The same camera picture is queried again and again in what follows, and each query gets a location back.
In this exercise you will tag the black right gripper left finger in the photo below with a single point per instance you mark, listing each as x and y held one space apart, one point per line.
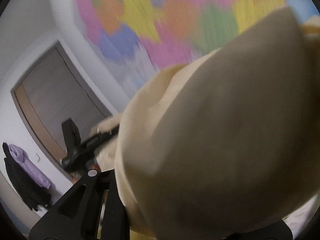
76 214

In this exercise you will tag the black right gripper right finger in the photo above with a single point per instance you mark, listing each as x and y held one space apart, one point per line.
276 231

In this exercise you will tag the grey wooden door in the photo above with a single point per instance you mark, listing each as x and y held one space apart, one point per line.
51 91

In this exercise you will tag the colourful wall map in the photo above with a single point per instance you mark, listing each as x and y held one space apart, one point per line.
170 31

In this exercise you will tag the purple hanging garment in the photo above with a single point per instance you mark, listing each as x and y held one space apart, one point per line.
21 157

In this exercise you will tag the cream large garment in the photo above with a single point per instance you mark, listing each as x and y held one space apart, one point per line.
226 144

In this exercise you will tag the black hanging garment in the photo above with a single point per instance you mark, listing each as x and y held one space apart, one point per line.
32 194

